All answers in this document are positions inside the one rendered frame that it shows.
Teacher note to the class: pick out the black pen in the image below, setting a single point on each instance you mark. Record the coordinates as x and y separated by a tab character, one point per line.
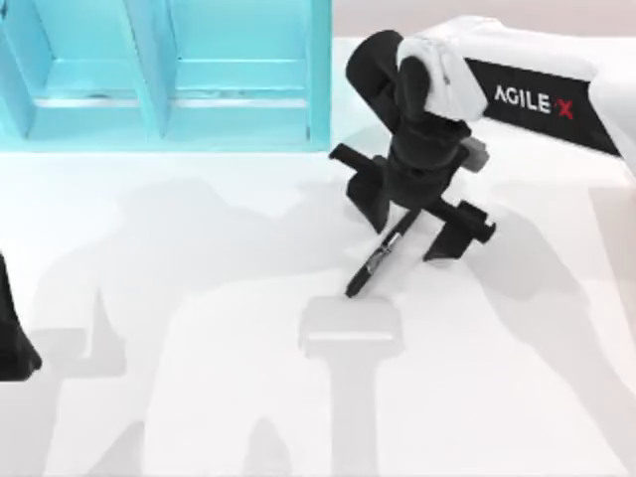
378	257

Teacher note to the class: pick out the pale grey rounded box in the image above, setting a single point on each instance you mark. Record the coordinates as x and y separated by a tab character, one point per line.
478	155

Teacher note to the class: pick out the light blue rack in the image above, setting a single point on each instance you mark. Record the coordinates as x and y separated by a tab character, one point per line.
149	74

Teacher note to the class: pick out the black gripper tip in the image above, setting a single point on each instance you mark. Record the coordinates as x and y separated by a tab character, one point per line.
15	338

